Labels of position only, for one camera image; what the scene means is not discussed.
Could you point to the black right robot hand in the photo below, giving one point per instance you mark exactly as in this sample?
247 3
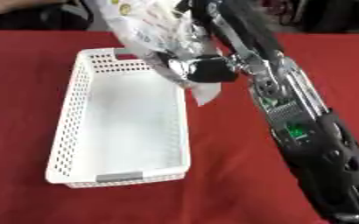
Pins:
214 71

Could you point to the white and silver plastic bag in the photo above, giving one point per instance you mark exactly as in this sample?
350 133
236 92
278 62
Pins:
152 26

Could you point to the silver and black right robot arm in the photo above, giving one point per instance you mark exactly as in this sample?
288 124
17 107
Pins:
315 140

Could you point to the person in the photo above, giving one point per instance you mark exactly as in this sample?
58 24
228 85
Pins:
29 17

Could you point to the white perforated plastic basket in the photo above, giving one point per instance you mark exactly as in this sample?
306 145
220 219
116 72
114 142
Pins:
131 128

